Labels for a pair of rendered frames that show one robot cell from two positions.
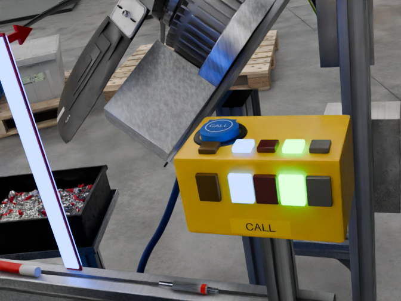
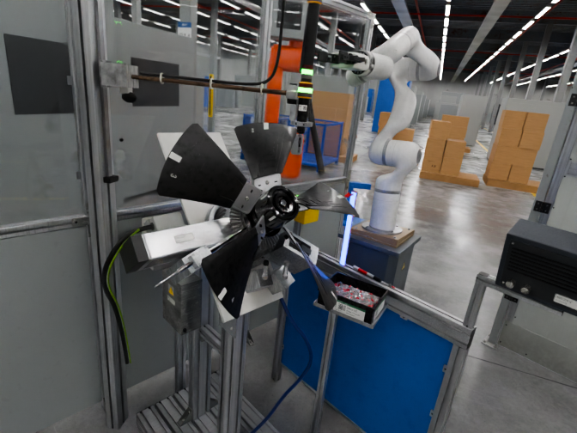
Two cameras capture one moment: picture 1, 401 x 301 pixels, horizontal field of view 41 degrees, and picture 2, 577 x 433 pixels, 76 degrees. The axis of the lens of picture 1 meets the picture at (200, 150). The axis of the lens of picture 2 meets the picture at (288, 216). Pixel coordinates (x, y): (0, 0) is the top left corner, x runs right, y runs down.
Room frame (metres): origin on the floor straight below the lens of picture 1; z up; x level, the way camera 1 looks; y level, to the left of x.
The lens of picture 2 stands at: (2.04, 0.45, 1.55)
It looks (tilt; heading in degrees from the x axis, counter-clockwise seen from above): 19 degrees down; 200
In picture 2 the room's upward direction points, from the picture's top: 6 degrees clockwise
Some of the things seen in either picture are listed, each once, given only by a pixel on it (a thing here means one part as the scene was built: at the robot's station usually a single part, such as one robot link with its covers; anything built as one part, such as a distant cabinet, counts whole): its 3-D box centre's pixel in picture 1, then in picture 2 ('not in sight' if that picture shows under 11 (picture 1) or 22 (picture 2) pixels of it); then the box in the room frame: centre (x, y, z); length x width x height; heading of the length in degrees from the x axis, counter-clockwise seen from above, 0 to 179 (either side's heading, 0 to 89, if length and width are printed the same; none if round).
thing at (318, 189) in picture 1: (318, 191); not in sight; (0.41, -0.10, 1.04); 0.02 x 0.01 x 0.03; 66
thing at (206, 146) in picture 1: (209, 147); not in sight; (0.47, -0.01, 1.08); 0.02 x 0.02 x 0.01; 66
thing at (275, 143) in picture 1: (268, 146); not in sight; (0.45, -0.06, 1.08); 0.02 x 0.02 x 0.01; 66
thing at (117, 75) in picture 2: not in sight; (118, 75); (1.05, -0.56, 1.54); 0.10 x 0.07 x 0.09; 101
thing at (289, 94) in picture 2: not in sight; (300, 108); (0.93, 0.05, 1.50); 0.09 x 0.07 x 0.10; 101
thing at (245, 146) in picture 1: (243, 146); not in sight; (0.46, -0.04, 1.08); 0.02 x 0.02 x 0.01; 66
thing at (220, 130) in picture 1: (219, 131); not in sight; (0.50, -0.02, 1.08); 0.04 x 0.04 x 0.02
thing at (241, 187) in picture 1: (241, 188); not in sight; (0.43, -0.03, 1.04); 0.02 x 0.01 x 0.03; 66
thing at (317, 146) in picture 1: (320, 146); not in sight; (0.43, -0.11, 1.08); 0.02 x 0.02 x 0.01; 66
